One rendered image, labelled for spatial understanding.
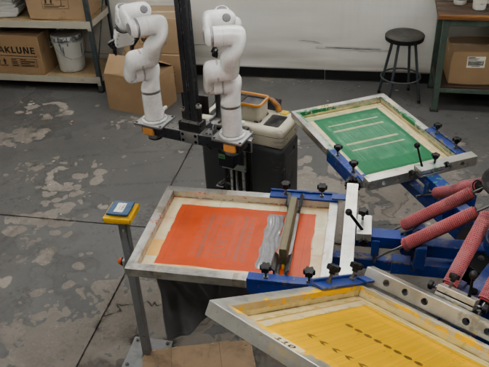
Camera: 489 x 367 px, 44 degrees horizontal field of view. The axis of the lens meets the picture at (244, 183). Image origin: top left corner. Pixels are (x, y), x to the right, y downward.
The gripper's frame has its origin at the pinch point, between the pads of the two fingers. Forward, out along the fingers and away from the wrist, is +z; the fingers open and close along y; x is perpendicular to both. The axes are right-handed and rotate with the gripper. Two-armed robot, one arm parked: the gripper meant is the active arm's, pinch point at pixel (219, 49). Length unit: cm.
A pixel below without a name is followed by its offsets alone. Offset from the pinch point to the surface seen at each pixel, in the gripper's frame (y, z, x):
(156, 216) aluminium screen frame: -96, -3, -20
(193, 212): -85, 2, -32
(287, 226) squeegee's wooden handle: -83, -25, -73
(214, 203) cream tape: -76, 4, -38
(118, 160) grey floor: 4, 197, 84
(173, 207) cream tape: -86, 5, -23
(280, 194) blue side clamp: -61, -4, -63
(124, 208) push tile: -97, 6, -4
